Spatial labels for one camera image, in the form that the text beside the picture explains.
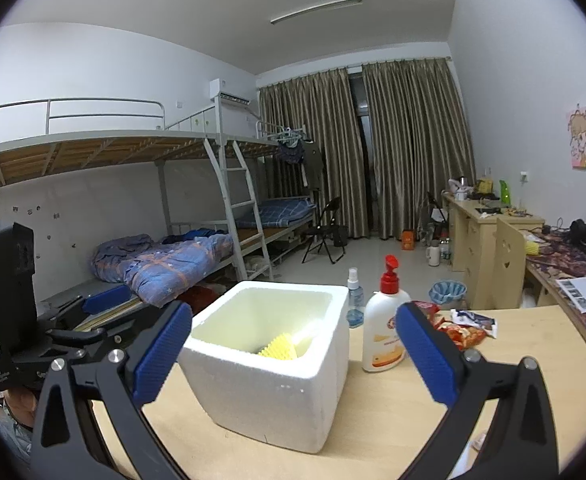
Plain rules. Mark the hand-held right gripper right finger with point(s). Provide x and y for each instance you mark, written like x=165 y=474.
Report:
x=428 y=355

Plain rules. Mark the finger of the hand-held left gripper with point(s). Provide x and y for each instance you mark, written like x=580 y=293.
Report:
x=107 y=299
x=80 y=340

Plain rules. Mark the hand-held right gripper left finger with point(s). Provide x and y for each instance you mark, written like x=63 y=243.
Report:
x=158 y=357

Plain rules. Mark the yellow foam pad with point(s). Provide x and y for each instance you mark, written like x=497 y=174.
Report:
x=279 y=347

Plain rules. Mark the white foam box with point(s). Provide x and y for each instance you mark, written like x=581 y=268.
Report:
x=273 y=400

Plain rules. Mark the large red snack packet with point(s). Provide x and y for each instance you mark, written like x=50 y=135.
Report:
x=463 y=335

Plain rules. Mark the small red snack packet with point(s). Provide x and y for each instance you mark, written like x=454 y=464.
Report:
x=428 y=309

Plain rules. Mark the white lotion pump bottle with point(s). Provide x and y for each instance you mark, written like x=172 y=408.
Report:
x=380 y=330

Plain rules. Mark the bin with blue bag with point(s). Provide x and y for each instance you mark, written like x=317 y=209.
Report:
x=448 y=294

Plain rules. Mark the blue patterned quilt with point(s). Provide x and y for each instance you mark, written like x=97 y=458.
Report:
x=168 y=265

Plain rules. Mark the small clear spray bottle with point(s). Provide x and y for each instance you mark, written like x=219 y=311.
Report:
x=355 y=295

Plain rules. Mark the white jug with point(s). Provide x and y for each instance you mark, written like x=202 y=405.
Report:
x=433 y=255

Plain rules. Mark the light wooden desk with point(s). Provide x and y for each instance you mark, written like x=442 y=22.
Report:
x=473 y=250

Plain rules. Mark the orange box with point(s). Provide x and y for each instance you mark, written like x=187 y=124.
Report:
x=408 y=240

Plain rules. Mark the wooden chair with face cutout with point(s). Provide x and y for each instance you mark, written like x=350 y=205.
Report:
x=508 y=265

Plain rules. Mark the yellow sponge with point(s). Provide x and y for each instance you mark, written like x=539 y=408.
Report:
x=531 y=248

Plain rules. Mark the white metal bunk bed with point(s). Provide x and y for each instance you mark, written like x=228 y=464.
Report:
x=98 y=145
x=268 y=145

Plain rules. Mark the white electric kettle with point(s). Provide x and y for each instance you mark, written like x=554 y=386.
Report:
x=459 y=190

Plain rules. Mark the white printed paper sheet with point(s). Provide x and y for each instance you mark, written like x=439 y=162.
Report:
x=585 y=294

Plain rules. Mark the desk with patterned cover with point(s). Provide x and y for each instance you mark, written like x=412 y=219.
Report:
x=573 y=267

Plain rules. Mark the yellow bag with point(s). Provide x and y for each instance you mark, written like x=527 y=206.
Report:
x=484 y=185

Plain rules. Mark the blue plaid bedding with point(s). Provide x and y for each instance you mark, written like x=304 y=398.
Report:
x=278 y=212

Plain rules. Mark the black headphones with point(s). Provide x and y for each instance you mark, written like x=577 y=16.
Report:
x=584 y=237

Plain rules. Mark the brown curtain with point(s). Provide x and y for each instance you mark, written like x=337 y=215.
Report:
x=318 y=155
x=418 y=150

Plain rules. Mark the olive hanging jacket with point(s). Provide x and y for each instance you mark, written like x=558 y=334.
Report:
x=313 y=165

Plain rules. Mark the dark hanging garment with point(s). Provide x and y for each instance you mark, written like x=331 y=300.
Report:
x=289 y=152

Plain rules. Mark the white air conditioner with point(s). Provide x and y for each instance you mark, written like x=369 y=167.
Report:
x=228 y=91

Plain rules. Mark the light blue clothes hanger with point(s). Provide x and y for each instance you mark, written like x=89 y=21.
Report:
x=285 y=135

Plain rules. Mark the ceiling tube light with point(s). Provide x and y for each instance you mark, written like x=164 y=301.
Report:
x=318 y=9

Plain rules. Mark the white wall socket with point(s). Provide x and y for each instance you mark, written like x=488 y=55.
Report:
x=524 y=177

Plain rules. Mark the cartoon wall poster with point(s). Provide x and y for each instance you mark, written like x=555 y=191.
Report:
x=584 y=137

